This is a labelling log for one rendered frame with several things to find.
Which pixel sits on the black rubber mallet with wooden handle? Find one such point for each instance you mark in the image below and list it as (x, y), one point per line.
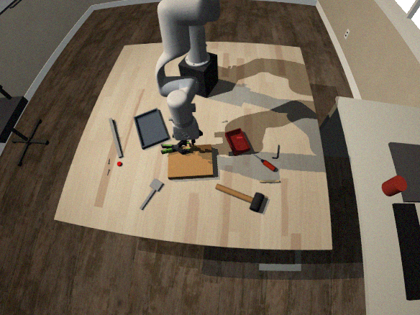
(255, 202)

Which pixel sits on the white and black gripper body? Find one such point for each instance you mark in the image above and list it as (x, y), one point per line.
(188, 133)

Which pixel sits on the red-handled screwdriver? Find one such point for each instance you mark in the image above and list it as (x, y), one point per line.
(266, 163)

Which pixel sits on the grey flat bar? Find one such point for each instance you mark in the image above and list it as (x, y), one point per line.
(113, 130)

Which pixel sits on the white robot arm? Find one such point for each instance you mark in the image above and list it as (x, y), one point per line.
(182, 30)

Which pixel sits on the red rectangular tray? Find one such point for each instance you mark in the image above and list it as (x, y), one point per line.
(238, 141)

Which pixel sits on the tan wooden board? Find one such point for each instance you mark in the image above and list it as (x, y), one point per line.
(196, 164)

